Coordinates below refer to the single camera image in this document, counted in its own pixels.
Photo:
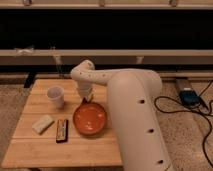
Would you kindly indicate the orange bowl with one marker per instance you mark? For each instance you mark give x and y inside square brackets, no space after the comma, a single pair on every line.
[90,119]

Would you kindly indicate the wooden table board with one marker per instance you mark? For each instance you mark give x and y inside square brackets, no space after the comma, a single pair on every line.
[30,150]

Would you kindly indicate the dark brown chocolate bar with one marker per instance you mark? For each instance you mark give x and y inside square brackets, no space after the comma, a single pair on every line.
[62,130]

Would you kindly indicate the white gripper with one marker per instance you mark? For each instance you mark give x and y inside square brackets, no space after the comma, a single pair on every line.
[85,93]

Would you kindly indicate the red pepper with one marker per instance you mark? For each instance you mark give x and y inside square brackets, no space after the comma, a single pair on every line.
[86,100]

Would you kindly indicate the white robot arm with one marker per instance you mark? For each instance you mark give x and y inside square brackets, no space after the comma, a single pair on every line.
[130,99]

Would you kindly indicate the white sponge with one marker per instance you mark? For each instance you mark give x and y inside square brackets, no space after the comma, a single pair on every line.
[42,124]

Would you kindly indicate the blue power adapter box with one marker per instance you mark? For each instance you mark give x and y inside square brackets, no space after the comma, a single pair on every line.
[189,97]

